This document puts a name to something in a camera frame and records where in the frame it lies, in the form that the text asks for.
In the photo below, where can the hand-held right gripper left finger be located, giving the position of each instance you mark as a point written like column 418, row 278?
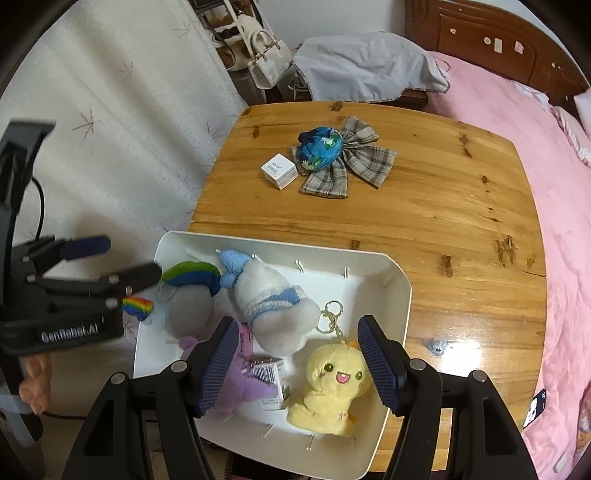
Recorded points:
column 219, row 364

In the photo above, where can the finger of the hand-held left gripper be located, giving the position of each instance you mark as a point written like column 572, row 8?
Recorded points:
column 85, row 246
column 138, row 277

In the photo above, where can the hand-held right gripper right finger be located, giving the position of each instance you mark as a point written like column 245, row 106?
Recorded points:
column 376, row 364

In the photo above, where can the purple plush toy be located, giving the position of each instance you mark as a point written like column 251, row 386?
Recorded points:
column 244, row 401

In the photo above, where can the green white carton box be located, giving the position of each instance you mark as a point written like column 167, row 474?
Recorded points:
column 272, row 376

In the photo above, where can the grey pony plush rainbow mane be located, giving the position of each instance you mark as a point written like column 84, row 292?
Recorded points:
column 189, row 304

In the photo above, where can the white plush with blue bow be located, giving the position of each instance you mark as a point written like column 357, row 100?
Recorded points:
column 272, row 318

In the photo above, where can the white plastic tray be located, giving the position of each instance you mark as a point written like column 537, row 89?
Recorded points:
column 351, row 295

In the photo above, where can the person's left hand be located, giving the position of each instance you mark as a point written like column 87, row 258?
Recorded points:
column 34, row 383

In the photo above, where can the white patterned curtain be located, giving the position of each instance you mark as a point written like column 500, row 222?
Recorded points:
column 115, row 138

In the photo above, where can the black phone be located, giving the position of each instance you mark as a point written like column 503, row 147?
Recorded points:
column 536, row 406

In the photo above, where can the small white box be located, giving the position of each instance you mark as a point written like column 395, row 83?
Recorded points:
column 279, row 173

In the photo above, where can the plaid fabric bow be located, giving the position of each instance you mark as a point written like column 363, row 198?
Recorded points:
column 364, row 159

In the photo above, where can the small white block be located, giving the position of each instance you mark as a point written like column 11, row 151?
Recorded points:
column 562, row 463

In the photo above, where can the blue earth patterned pouch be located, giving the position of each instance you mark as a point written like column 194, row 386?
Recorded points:
column 323, row 147

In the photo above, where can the pink fleece blanket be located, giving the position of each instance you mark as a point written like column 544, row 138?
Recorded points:
column 568, row 230

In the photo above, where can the brown white fuzzy bag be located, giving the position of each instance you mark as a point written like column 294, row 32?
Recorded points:
column 228, row 57

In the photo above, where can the cream white handbag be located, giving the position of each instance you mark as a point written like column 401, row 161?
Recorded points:
column 270, row 64

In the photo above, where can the dark wooden nightstand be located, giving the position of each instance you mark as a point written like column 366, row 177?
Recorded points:
column 413, row 98

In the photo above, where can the grey cloth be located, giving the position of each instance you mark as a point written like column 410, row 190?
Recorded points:
column 360, row 64

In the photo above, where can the pink frilled pillow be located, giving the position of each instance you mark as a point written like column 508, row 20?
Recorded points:
column 577, row 134

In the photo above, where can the white printed pillow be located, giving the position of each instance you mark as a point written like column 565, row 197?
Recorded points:
column 584, row 106

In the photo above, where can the brown wooden headboard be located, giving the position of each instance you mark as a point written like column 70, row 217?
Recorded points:
column 471, row 27

